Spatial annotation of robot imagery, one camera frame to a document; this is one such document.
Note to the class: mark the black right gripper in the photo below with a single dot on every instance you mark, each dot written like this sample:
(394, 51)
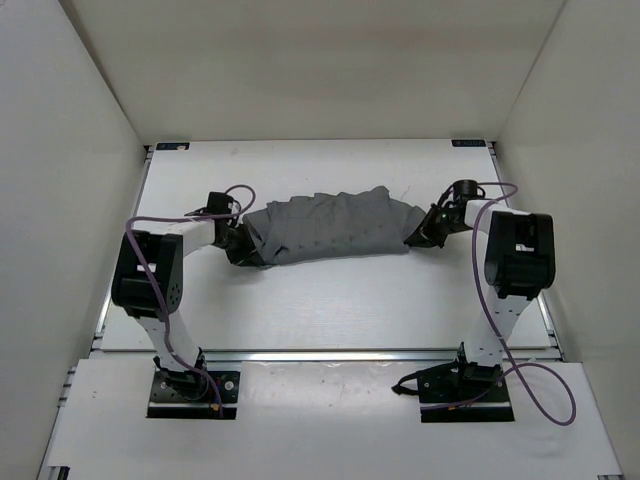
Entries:
(426, 235)

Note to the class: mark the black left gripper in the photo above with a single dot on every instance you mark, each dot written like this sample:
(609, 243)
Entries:
(248, 256)

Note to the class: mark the grey pleated skirt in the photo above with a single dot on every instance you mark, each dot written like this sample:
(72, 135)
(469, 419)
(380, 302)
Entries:
(325, 226)

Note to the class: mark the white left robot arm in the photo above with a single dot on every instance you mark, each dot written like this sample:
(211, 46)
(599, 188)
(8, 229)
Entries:
(149, 274)

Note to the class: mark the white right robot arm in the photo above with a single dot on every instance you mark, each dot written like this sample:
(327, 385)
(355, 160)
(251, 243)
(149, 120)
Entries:
(513, 260)

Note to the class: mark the dark label sticker right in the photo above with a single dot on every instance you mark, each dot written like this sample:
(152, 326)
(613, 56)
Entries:
(468, 143)

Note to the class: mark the dark label sticker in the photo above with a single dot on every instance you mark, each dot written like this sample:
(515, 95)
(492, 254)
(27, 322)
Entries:
(468, 143)
(172, 146)

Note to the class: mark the dark label sticker left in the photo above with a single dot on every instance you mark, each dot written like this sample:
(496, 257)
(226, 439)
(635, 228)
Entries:
(172, 146)

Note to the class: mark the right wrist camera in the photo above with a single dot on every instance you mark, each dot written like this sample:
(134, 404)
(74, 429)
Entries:
(462, 191)

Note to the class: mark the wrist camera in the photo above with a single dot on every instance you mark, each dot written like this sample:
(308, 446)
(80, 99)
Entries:
(462, 191)
(218, 203)

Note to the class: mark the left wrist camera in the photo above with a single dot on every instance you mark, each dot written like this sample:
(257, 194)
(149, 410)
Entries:
(218, 203)

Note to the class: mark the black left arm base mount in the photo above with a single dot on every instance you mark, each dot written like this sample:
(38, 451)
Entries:
(188, 395)

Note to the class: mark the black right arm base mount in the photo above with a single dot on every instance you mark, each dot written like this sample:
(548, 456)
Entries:
(457, 392)

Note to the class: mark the aluminium table edge rail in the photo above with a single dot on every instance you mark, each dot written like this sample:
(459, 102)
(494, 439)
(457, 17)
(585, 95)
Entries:
(330, 356)

